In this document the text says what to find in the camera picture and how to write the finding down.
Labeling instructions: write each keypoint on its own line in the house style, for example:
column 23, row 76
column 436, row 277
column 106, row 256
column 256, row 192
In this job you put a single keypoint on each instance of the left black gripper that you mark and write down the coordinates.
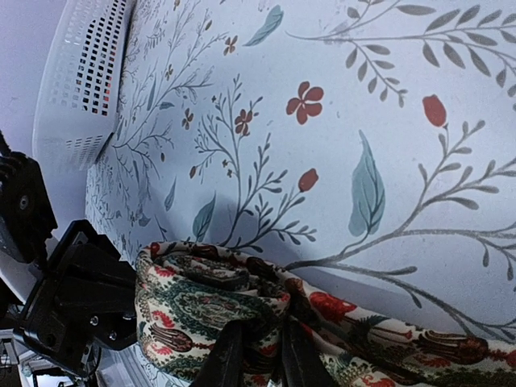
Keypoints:
column 83, row 304

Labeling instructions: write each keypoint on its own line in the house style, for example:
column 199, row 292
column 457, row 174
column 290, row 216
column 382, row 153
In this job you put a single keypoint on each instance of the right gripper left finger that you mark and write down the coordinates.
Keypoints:
column 224, row 365

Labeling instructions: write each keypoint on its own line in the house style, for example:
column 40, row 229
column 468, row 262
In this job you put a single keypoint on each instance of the floral patterned table mat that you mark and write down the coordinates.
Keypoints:
column 354, row 160

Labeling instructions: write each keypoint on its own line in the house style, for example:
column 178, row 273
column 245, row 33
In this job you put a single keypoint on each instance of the white perforated plastic basket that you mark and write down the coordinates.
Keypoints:
column 76, row 109

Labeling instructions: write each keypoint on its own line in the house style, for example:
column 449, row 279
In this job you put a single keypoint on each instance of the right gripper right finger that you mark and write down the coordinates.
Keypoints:
column 301, row 364

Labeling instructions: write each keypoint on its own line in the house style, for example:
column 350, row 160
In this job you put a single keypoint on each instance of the cream floral paisley tie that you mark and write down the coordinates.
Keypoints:
column 282, row 322

